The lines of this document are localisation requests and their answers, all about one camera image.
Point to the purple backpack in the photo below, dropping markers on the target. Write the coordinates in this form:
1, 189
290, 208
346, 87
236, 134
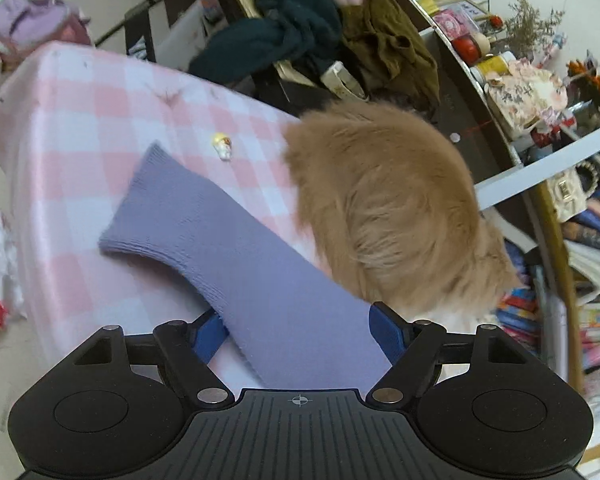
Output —
30, 25

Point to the red apple ornament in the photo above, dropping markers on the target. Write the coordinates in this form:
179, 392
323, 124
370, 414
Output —
466, 49

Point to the dried flower bunch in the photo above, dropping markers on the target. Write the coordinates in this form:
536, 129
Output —
532, 20

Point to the long-haired orange white cat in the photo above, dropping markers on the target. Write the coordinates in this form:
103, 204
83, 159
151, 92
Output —
380, 200

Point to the row of colourful books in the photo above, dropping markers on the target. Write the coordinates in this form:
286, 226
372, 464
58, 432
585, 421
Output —
520, 310

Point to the small yellow toy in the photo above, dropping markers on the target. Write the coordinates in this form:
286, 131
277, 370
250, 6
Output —
222, 146

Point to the black metal frame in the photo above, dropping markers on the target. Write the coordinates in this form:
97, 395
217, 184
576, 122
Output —
145, 30

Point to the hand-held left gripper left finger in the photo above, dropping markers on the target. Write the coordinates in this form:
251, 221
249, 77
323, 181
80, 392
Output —
211, 337

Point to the purple and brown knit sweater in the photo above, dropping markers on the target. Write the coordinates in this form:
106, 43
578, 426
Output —
280, 310

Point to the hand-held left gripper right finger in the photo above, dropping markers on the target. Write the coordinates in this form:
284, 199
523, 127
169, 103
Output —
386, 332

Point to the pink checked cartoon table mat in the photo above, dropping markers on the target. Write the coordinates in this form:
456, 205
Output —
80, 135

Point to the pink floral decorative plaque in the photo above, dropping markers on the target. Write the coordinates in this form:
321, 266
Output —
525, 95

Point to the white plastic bag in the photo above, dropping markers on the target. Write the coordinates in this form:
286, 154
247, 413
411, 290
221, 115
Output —
0, 270

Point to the dark teal garment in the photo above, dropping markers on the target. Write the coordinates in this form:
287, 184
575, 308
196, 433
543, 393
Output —
280, 25

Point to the olive green cloth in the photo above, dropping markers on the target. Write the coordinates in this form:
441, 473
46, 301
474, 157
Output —
385, 45

